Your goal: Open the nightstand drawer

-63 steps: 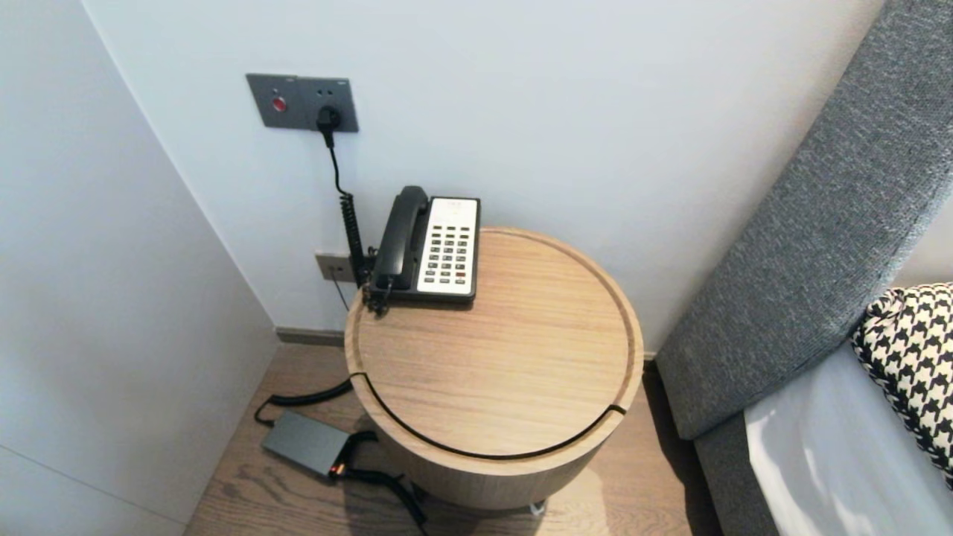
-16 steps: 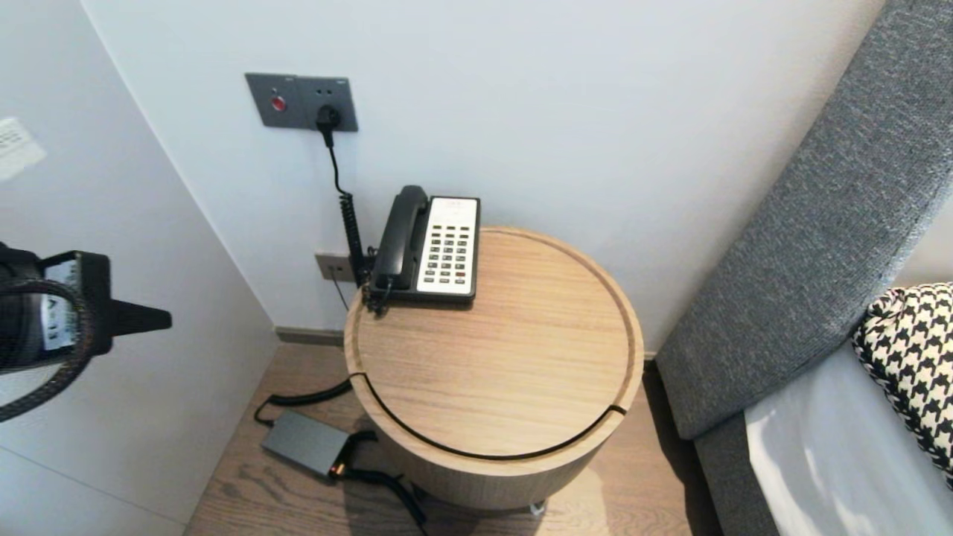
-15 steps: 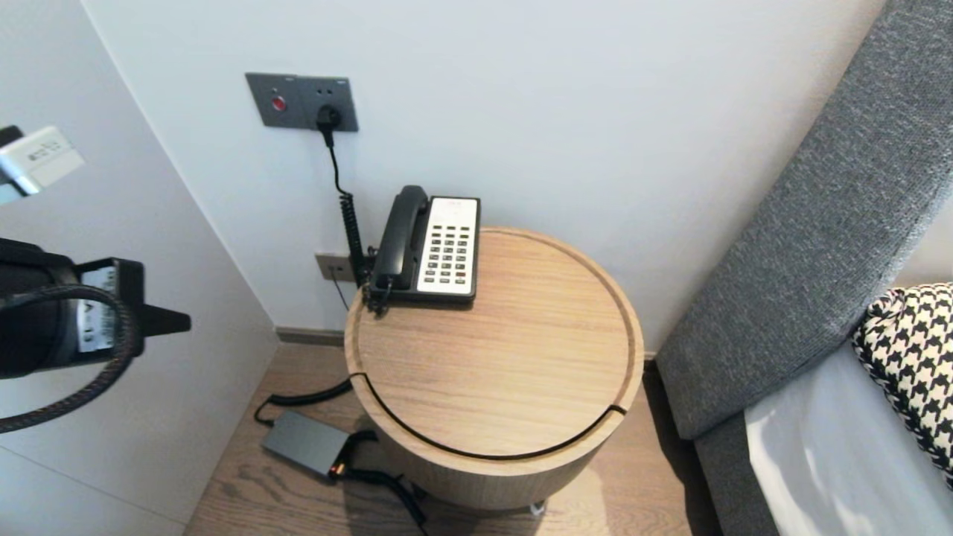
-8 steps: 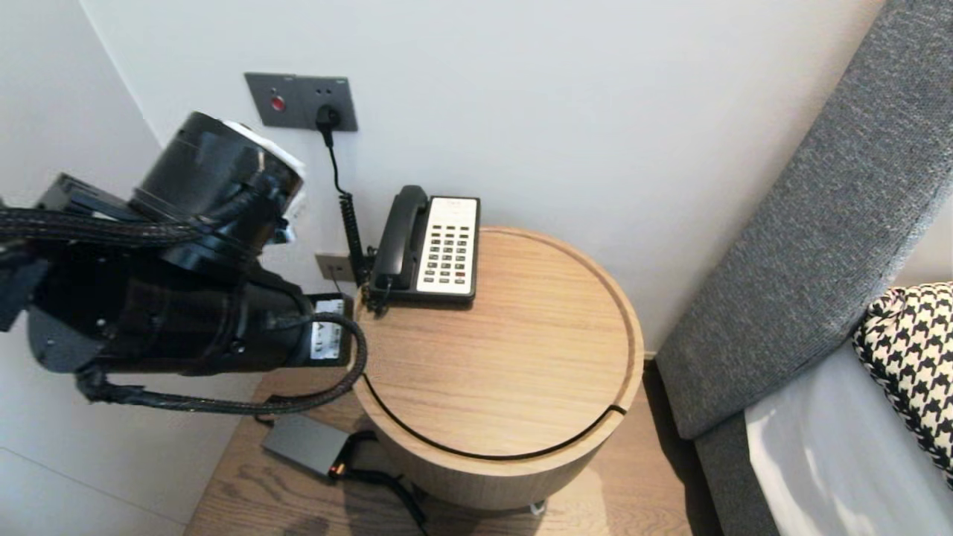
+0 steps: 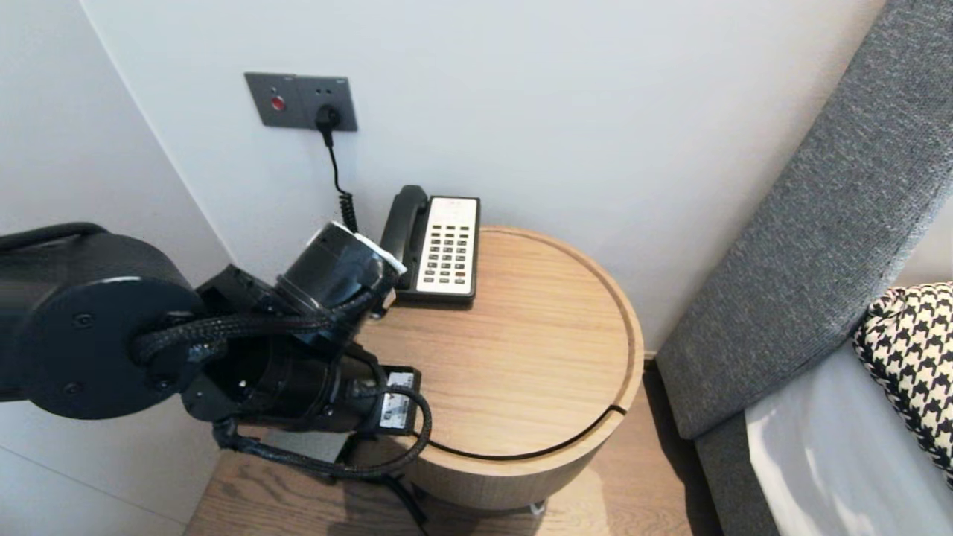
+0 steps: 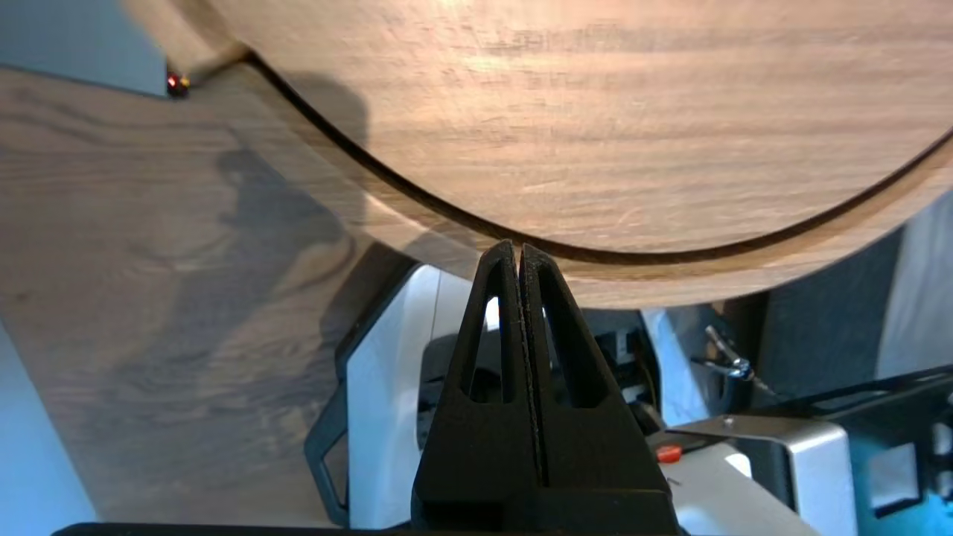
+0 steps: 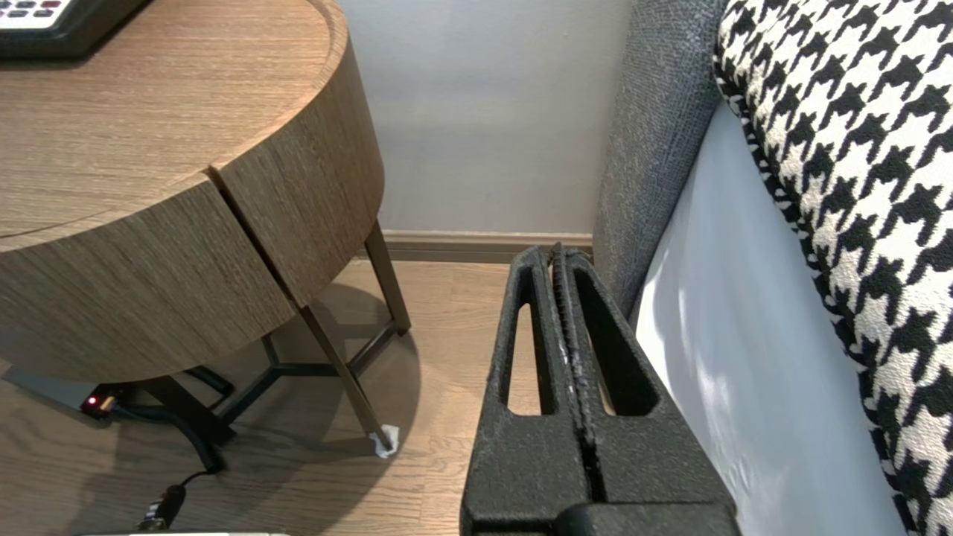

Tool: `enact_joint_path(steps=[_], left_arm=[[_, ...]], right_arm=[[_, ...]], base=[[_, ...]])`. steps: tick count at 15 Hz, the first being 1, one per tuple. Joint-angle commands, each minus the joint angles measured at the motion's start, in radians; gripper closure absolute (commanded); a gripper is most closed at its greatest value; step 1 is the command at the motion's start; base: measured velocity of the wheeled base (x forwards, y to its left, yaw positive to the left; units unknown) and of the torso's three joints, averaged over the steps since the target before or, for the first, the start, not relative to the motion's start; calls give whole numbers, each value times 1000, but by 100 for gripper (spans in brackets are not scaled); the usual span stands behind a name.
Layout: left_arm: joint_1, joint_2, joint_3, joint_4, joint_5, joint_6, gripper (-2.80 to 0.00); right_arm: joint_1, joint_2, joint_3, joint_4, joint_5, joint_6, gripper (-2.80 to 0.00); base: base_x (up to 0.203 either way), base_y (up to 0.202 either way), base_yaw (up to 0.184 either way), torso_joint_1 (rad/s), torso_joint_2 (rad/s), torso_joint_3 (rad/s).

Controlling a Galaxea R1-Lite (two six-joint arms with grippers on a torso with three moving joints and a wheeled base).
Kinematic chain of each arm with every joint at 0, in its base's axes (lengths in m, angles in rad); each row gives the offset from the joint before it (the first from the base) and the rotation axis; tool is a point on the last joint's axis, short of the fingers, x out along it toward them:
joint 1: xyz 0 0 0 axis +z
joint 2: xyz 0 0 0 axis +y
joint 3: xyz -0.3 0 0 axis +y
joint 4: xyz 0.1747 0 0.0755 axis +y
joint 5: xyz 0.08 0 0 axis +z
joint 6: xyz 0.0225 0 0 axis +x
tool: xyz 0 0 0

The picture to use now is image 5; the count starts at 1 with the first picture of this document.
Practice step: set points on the white left wrist end plate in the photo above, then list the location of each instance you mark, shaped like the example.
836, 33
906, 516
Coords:
387, 260

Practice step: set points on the grey wall power socket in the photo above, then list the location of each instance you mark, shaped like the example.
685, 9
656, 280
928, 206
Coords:
337, 91

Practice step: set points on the black and white desk telephone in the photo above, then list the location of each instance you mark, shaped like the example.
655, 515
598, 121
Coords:
450, 249

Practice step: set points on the black telephone handset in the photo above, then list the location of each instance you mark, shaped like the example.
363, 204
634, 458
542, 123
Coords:
406, 223

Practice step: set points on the grey upholstered headboard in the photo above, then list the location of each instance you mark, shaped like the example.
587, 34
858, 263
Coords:
804, 260

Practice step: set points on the curved front wooden drawer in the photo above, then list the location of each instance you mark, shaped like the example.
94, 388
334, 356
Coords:
506, 480

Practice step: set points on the grey switch plate red button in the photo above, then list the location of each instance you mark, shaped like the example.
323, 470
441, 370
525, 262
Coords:
270, 100

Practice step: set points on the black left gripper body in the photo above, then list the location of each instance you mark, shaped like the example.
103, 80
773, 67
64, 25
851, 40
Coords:
357, 402

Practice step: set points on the grey fabric bed frame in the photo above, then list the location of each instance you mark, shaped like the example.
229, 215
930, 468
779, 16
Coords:
733, 484

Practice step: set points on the grey power adapter brick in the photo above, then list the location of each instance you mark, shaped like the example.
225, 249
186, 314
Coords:
298, 445

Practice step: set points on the black power plug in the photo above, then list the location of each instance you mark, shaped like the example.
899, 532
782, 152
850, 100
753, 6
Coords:
327, 117

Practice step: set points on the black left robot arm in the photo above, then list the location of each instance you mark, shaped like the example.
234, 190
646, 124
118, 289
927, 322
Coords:
74, 335

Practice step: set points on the black white houndstooth pillow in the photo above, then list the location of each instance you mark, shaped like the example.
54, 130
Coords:
912, 357

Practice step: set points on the round wooden side table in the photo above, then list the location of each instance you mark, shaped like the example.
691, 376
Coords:
521, 357

